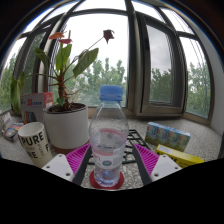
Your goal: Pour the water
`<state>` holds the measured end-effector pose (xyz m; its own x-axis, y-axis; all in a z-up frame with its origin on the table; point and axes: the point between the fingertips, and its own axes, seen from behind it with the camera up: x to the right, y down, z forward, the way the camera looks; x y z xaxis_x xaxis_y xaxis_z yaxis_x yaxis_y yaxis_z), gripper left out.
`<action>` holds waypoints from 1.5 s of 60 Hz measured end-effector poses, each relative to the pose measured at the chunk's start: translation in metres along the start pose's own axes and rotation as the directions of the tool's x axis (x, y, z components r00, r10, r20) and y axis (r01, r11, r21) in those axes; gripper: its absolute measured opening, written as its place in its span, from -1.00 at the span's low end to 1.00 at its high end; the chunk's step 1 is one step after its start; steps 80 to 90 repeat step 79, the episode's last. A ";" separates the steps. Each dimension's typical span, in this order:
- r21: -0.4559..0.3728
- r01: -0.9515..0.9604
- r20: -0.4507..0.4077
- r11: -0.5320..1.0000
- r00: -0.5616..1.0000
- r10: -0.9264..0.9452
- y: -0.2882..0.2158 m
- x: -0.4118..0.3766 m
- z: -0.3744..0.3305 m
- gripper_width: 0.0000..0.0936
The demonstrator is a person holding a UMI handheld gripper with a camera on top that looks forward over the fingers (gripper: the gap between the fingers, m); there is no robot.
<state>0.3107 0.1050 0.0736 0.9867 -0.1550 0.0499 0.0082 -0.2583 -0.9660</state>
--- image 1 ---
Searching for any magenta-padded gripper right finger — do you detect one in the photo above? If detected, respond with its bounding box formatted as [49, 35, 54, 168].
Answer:
[131, 143, 184, 186]

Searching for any potted plant in white pot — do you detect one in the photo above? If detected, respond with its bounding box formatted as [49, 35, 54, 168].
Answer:
[9, 29, 116, 155]

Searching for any long yellow box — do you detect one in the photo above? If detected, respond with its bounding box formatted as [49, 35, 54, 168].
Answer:
[154, 143, 205, 169]

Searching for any flat round red coaster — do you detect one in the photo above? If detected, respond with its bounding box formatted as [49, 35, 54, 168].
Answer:
[89, 170, 125, 191]

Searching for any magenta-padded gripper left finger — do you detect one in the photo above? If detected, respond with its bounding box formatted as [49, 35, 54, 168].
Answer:
[41, 143, 93, 186]

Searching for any blue pack of small cartons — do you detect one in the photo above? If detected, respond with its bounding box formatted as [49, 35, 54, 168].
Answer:
[144, 121, 192, 153]

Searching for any cream cup with black lettering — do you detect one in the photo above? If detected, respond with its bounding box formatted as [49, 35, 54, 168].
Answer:
[17, 121, 54, 169]

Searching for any brown-framed bay window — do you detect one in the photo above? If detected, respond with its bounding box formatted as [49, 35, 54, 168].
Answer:
[0, 0, 214, 126]

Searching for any red and white filament box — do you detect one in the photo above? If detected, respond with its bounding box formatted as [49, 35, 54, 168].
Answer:
[19, 91, 54, 125]

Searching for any clear blue-capped water bottle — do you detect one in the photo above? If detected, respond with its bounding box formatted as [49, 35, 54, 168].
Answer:
[88, 84, 130, 188]

